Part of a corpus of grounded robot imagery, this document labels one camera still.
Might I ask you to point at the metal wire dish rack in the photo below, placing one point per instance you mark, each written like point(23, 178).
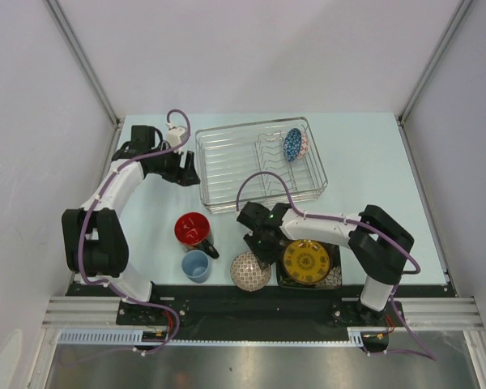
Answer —
point(227, 155)

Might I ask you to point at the red patterned bowl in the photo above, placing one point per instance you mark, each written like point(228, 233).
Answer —
point(247, 274)

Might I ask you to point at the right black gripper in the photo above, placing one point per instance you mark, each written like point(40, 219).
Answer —
point(264, 258)

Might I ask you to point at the light blue cup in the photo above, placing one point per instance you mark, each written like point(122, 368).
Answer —
point(196, 266)

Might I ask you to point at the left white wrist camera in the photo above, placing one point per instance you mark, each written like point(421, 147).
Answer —
point(177, 137)

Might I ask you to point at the yellow round plate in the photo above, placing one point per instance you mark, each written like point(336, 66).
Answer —
point(306, 261)

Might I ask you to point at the blue patterned bowl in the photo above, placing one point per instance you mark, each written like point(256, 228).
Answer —
point(295, 145)

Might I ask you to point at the black floral square plate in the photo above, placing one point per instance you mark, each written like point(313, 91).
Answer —
point(331, 282)

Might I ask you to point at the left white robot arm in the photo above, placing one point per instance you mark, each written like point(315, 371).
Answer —
point(95, 245)

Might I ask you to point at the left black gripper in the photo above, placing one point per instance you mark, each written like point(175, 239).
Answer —
point(185, 176)

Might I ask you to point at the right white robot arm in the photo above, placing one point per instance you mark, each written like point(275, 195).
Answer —
point(379, 243)

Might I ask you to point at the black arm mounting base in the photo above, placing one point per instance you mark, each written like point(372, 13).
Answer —
point(275, 314)

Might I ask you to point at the red and black mug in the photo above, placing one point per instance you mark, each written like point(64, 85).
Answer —
point(193, 231)

